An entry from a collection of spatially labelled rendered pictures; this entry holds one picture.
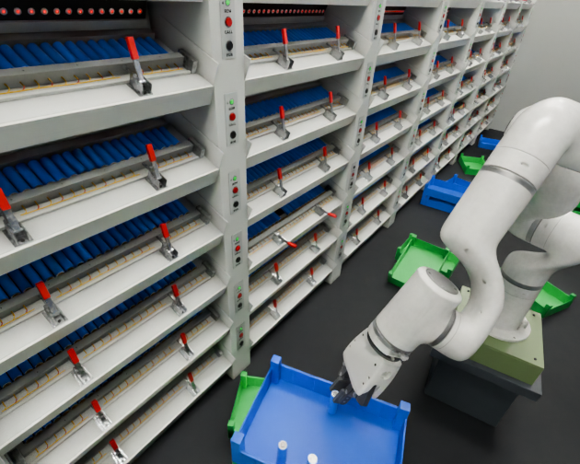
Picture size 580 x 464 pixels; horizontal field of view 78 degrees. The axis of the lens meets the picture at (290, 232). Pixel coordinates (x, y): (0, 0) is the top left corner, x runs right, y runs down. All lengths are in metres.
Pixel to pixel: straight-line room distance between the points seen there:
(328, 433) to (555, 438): 1.02
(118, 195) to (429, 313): 0.62
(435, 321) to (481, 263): 0.12
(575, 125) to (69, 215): 0.85
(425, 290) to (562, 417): 1.21
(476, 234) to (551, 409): 1.21
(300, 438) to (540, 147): 0.68
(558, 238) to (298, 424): 0.80
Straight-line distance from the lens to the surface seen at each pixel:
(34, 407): 0.98
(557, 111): 0.70
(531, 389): 1.38
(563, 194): 0.97
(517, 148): 0.67
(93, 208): 0.77
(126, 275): 0.89
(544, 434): 1.68
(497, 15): 3.41
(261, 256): 1.21
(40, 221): 0.76
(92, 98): 0.72
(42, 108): 0.69
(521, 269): 1.22
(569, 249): 1.16
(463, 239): 0.63
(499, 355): 1.32
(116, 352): 1.00
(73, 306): 0.86
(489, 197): 0.64
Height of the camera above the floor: 1.23
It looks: 34 degrees down
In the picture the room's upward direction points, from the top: 3 degrees clockwise
